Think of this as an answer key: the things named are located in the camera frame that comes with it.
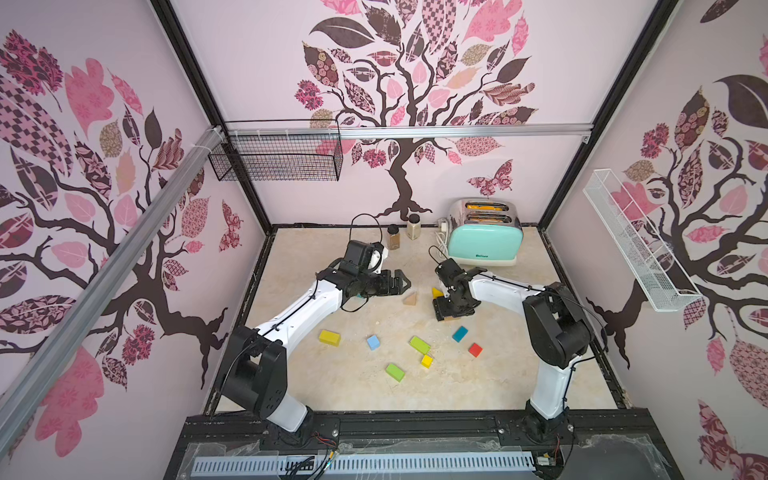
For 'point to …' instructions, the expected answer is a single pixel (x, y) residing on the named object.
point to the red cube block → (475, 349)
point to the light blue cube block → (373, 342)
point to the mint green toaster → (485, 232)
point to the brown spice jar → (394, 238)
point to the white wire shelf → (664, 280)
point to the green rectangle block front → (395, 371)
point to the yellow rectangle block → (330, 338)
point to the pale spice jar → (413, 226)
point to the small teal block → (460, 333)
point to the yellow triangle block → (436, 293)
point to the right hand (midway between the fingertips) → (448, 315)
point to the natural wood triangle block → (412, 300)
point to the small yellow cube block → (427, 361)
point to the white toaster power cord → (442, 237)
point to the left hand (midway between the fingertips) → (395, 290)
